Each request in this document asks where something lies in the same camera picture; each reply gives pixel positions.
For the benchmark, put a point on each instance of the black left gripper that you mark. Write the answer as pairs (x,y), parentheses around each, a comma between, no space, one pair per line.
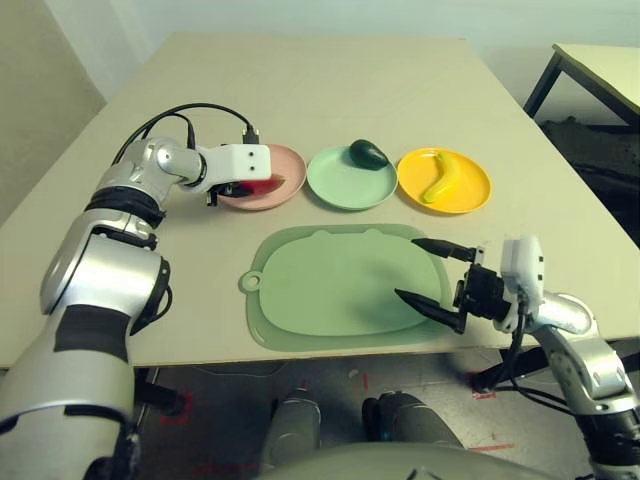
(222,192)

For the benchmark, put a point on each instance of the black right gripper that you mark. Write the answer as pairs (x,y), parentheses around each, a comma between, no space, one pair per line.
(480,292)

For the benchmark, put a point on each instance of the watermelon slice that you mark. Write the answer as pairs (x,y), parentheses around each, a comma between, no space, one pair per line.
(270,184)

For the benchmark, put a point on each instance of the yellow banana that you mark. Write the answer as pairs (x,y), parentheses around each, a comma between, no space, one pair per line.
(440,185)

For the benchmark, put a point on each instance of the dark green avocado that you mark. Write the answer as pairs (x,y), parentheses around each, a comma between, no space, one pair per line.
(367,154)

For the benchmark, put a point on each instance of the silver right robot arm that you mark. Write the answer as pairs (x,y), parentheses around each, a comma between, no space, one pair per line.
(590,360)

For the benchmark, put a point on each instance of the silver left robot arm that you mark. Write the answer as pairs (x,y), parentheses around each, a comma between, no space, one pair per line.
(100,270)

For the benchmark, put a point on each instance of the pink plate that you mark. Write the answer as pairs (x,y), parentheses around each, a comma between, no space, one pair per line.
(295,170)

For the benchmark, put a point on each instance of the yellow plate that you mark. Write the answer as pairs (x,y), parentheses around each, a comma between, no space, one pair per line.
(470,185)

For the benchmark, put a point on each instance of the black table base bar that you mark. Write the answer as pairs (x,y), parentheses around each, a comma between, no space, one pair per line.
(165,395)
(487,380)

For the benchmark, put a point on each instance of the green silicone tray mat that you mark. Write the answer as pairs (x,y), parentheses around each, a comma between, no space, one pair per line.
(325,285)

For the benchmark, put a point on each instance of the green plate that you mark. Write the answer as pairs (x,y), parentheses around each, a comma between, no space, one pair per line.
(345,185)

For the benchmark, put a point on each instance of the grey robot right leg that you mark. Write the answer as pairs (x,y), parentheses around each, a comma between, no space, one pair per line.
(410,415)

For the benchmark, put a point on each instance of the grey robot leg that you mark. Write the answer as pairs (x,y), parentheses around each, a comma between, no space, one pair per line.
(410,415)
(292,425)

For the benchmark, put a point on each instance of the grey robot torso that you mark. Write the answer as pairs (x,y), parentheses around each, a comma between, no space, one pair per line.
(400,462)

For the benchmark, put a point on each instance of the grey robot left leg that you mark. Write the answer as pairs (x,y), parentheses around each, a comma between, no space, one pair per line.
(292,425)

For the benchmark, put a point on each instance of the beige side table black legs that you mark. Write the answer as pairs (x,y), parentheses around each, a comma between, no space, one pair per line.
(600,65)

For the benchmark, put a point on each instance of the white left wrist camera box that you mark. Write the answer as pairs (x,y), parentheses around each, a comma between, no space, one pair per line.
(240,162)

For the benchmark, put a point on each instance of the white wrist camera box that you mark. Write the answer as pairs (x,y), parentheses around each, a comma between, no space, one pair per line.
(240,162)
(522,265)

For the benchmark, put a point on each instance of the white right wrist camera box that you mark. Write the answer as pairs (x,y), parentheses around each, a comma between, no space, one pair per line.
(522,265)

